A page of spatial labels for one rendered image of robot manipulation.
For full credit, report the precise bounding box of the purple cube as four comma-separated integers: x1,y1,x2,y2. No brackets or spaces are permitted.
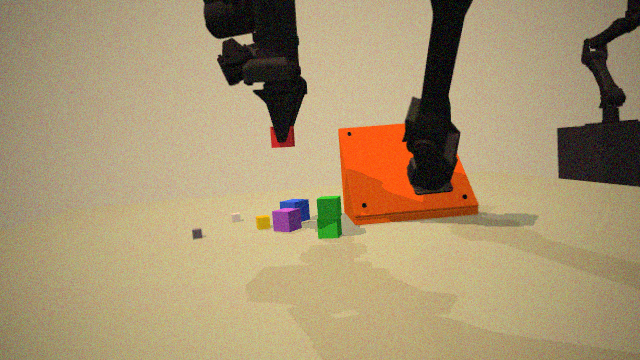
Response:
272,208,302,232

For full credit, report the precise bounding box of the green block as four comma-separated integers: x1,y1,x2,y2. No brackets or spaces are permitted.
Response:
317,216,342,239
317,196,342,219

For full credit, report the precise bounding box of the small yellow block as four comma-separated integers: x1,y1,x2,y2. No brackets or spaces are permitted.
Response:
256,215,270,230

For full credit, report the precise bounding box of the blue block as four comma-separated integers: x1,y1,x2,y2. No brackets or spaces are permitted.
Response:
280,199,310,222

